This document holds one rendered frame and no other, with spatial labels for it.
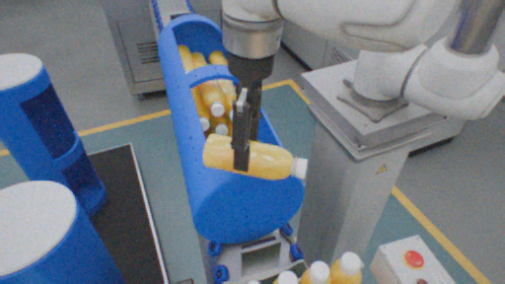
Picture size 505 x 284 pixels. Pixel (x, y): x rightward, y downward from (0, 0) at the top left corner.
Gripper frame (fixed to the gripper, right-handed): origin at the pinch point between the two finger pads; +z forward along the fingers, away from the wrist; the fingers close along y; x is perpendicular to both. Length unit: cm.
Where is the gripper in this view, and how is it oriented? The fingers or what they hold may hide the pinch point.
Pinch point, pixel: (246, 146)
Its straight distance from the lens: 65.4
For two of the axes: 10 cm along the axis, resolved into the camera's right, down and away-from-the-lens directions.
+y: 2.3, -6.2, 7.5
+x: -9.7, -1.9, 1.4
